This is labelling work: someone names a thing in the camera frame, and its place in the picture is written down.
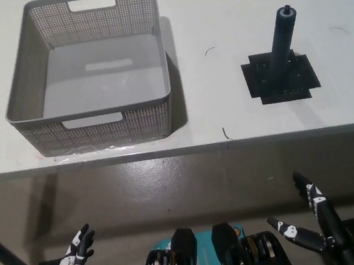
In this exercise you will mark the black teal robot torso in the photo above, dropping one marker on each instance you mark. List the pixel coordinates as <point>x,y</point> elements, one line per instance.
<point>185,245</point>

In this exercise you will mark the clear adhesive tape strip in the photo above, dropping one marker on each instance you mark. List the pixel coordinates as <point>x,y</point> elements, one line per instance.
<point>69,157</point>

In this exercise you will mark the black electric screwdriver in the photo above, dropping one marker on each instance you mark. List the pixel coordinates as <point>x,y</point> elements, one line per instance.
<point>282,40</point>

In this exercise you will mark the black square base plate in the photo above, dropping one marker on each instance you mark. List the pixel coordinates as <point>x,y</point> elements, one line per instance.
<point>261,79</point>

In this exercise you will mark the grey perforated plastic basket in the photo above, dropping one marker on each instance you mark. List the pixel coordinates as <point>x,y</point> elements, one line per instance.
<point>102,83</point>

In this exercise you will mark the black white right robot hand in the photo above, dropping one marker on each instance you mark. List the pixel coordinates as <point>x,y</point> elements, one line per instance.
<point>335,235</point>

